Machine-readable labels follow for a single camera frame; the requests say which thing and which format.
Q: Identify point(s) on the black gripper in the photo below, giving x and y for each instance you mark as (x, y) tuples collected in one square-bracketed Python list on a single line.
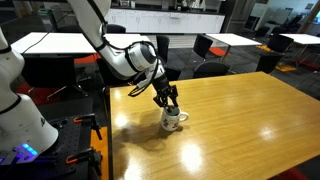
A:
[(161, 86)]

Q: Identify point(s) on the large white table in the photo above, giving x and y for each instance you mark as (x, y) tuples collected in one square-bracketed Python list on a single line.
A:
[(56, 43)]

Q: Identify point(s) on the white counter cabinet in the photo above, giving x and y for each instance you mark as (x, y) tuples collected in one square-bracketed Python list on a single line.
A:
[(173, 21)]

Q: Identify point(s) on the white board panel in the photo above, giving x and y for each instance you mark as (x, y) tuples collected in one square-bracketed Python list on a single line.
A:
[(258, 10)]

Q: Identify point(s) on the small white table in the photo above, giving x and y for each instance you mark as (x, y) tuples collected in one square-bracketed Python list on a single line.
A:
[(233, 39), (303, 38)]

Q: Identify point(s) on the grey bin with green lid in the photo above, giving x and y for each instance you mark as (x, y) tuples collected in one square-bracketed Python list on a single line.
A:
[(46, 18)]

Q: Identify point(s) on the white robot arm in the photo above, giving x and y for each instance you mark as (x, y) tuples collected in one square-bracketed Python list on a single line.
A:
[(116, 63)]

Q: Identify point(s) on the white printed mug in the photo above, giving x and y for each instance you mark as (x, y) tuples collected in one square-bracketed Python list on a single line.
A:
[(170, 121)]

